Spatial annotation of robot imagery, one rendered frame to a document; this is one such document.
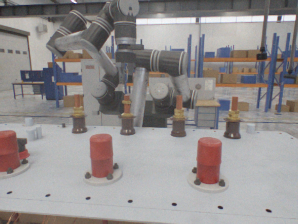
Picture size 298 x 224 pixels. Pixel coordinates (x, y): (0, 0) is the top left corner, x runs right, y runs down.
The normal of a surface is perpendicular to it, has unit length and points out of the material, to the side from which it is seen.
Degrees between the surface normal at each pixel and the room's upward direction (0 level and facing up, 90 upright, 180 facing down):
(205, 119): 90
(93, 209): 11
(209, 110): 90
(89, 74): 90
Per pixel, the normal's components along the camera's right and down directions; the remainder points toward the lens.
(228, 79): -0.15, 0.20
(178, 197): 0.00, -0.98
